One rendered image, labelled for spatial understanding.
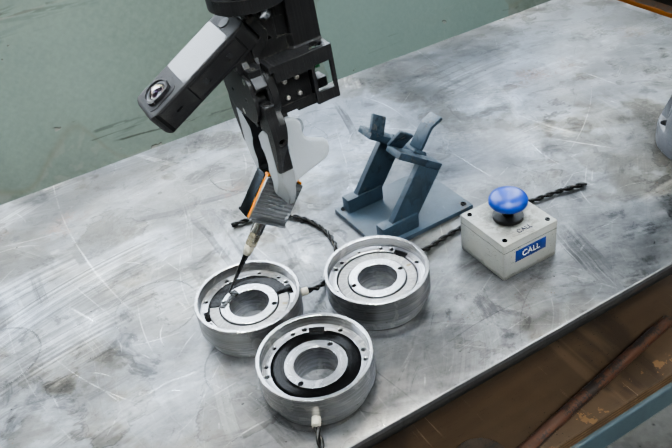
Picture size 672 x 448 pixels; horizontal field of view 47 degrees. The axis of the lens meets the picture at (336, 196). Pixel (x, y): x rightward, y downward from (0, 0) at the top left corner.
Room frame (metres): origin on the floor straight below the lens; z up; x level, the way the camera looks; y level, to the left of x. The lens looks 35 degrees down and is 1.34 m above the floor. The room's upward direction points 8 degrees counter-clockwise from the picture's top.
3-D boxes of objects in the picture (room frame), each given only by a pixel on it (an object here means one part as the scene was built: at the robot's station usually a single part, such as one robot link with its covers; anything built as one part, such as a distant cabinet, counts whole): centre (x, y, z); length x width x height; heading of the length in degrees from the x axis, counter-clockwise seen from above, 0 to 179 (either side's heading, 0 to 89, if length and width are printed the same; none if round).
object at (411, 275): (0.59, -0.03, 0.82); 0.08 x 0.08 x 0.02
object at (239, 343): (0.58, 0.10, 0.82); 0.10 x 0.10 x 0.04
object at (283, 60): (0.64, 0.04, 1.07); 0.09 x 0.08 x 0.12; 115
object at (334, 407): (0.49, 0.04, 0.82); 0.10 x 0.10 x 0.04
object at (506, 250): (0.64, -0.18, 0.82); 0.08 x 0.07 x 0.05; 115
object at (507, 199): (0.64, -0.17, 0.85); 0.04 x 0.04 x 0.05
